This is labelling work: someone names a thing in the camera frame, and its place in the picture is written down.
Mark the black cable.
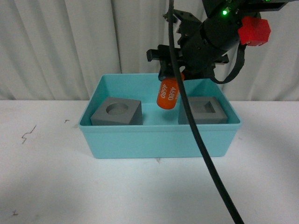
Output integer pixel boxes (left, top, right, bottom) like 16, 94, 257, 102
168, 0, 245, 224

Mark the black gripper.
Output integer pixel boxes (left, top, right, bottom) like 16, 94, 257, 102
158, 10, 229, 81

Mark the white pleated curtain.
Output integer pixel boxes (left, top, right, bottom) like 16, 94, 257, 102
0, 0, 299, 101

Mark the orange cylinder with white numbers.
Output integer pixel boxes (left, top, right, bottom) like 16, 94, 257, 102
157, 77, 180, 110

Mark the light blue plastic box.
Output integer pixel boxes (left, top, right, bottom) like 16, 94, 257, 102
78, 73, 242, 159

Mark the red camera mount block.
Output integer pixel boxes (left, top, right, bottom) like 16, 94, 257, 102
238, 16, 271, 46

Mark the gray cube with square hole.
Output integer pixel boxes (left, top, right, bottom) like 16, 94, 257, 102
188, 97, 228, 125

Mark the gray cube with round hole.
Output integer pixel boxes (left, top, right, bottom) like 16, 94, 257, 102
91, 97, 143, 126

